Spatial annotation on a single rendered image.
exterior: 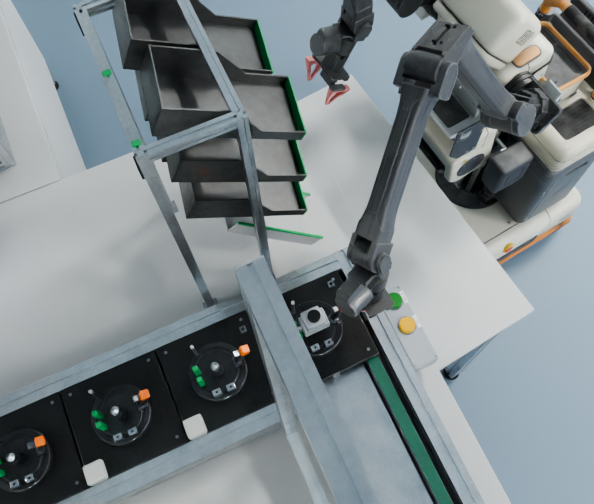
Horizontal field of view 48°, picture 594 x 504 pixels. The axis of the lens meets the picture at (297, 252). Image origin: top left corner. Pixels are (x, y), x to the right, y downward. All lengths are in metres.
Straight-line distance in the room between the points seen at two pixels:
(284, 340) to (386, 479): 1.09
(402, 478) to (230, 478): 0.41
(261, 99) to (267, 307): 0.71
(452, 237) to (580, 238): 1.19
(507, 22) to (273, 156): 0.62
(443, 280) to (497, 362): 0.93
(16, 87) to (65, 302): 0.75
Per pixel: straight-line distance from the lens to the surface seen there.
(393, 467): 1.66
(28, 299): 1.95
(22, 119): 2.23
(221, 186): 1.47
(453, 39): 1.32
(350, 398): 1.67
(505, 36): 1.64
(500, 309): 1.85
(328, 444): 0.58
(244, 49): 1.34
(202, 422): 1.60
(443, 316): 1.81
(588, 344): 2.85
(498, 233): 2.59
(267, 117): 1.23
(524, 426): 2.70
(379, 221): 1.31
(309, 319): 1.53
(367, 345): 1.64
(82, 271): 1.92
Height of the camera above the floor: 2.56
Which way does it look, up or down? 68 degrees down
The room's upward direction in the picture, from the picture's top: 3 degrees counter-clockwise
